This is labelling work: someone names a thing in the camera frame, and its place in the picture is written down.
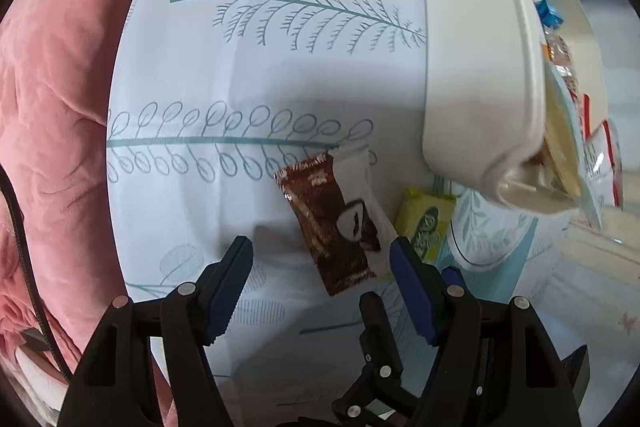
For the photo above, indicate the green snack packet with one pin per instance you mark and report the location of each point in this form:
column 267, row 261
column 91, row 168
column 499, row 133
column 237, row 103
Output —
column 425, row 217

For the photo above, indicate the blue white candy packet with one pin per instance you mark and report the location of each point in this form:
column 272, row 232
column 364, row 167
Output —
column 547, row 12

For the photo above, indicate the light printed cloth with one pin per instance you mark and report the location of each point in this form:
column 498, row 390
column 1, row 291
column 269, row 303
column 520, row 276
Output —
column 40, row 382

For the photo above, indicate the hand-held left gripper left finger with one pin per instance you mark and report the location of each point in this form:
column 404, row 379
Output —
column 230, row 287

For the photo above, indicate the tree print tablecloth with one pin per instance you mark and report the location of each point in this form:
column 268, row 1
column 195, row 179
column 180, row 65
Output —
column 250, row 57

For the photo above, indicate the white red striped packet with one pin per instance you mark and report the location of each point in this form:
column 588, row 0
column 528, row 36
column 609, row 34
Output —
column 600, row 157

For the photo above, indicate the brown white snack packet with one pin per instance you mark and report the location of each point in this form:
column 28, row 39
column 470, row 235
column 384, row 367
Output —
column 325, row 217

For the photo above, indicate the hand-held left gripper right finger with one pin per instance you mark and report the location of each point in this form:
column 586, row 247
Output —
column 412, row 287

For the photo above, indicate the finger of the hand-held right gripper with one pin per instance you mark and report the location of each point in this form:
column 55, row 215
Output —
column 380, row 337
column 451, row 276

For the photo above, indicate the pink blanket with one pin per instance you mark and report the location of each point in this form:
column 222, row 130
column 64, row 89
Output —
column 60, row 82

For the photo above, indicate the white plastic bin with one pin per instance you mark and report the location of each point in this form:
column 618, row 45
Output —
column 475, row 57

